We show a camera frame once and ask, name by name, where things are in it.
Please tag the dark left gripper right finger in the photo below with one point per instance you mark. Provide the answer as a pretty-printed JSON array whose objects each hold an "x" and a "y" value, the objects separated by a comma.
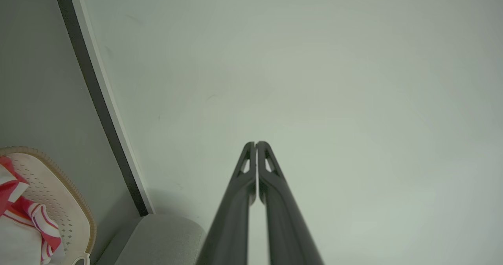
[{"x": 283, "y": 222}]

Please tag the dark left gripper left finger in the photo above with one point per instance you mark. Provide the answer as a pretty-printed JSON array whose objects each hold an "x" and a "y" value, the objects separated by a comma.
[{"x": 232, "y": 218}]

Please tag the red and white striped garment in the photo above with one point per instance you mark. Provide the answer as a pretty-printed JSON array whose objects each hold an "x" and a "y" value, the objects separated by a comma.
[{"x": 10, "y": 192}]

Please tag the cream perforated laundry basket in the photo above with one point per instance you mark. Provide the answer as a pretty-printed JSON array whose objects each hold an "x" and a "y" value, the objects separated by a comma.
[{"x": 59, "y": 194}]

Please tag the grey fabric sofa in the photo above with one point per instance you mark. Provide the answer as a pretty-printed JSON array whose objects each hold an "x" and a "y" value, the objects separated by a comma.
[{"x": 157, "y": 241}]

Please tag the black and white baseboard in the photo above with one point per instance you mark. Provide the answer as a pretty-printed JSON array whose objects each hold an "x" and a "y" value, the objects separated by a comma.
[{"x": 100, "y": 96}]

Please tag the white cloth garment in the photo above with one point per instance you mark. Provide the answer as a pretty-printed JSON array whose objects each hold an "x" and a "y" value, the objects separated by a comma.
[{"x": 17, "y": 243}]

